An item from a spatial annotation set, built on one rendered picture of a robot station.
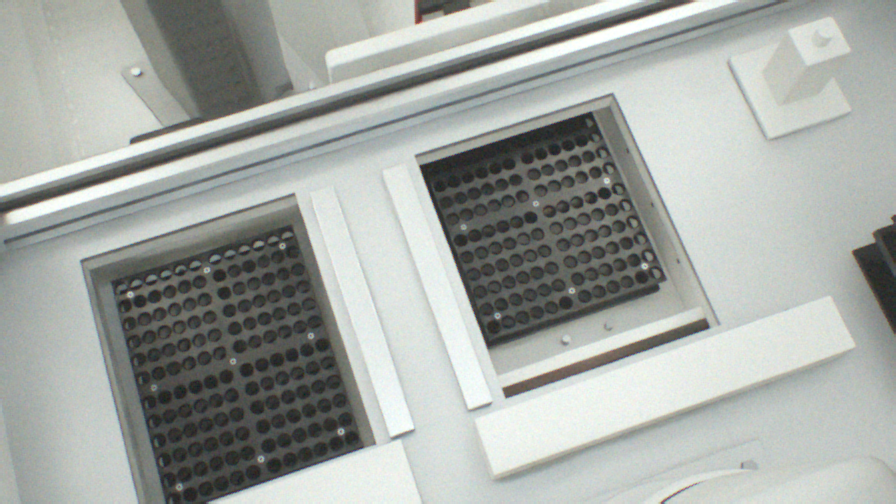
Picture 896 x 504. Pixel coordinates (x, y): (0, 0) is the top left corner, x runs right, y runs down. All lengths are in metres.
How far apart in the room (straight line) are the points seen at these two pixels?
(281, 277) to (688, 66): 0.44
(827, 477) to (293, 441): 0.51
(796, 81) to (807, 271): 0.17
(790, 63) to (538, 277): 0.30
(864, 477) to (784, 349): 0.36
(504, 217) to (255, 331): 0.26
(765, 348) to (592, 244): 0.19
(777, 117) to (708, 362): 0.26
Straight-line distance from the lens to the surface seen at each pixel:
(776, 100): 1.00
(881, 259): 0.96
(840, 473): 0.53
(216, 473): 0.92
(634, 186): 1.05
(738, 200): 0.96
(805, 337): 0.89
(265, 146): 0.90
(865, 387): 0.94
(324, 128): 0.90
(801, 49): 0.94
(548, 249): 0.96
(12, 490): 0.90
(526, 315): 0.96
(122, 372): 1.02
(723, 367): 0.86
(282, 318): 0.97
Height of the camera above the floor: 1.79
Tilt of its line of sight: 70 degrees down
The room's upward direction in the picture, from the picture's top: straight up
